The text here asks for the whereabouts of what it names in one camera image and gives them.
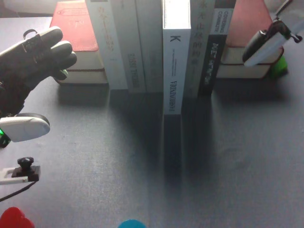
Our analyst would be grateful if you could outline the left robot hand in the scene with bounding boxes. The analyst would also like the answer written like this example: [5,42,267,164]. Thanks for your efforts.
[0,26,78,143]

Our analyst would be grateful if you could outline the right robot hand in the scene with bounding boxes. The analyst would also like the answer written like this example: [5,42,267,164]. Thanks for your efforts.
[242,0,303,67]

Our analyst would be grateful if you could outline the black-spined book white label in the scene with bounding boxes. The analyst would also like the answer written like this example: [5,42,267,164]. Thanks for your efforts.
[198,0,236,97]

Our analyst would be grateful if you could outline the grey book Chinese characters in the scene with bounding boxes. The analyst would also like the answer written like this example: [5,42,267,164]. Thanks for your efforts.
[182,0,216,98]

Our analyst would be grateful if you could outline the white Fashion India book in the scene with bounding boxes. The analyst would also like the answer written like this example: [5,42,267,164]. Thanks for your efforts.
[162,0,192,116]

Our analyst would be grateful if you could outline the green toy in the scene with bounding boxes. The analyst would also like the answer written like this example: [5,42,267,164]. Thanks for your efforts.
[269,56,288,78]

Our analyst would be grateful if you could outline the red hardcover book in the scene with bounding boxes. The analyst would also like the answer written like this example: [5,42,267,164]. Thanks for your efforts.
[224,0,285,65]
[49,1,103,71]

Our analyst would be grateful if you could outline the white book orange characters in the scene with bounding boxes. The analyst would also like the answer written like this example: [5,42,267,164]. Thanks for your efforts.
[85,0,129,90]

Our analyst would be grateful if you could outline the grey table cloth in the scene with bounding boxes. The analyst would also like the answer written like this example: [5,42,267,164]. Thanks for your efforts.
[0,16,304,228]

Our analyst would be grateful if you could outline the red heart-shaped toy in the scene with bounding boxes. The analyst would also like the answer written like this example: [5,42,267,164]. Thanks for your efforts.
[0,206,35,228]

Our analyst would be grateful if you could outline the teal round toy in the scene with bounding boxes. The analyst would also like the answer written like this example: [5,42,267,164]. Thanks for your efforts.
[118,219,145,228]

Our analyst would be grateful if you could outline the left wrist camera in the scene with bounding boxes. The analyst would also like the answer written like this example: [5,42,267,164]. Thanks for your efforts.
[11,156,41,182]

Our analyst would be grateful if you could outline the black camera cable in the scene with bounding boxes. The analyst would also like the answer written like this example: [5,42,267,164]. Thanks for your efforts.
[0,180,39,202]

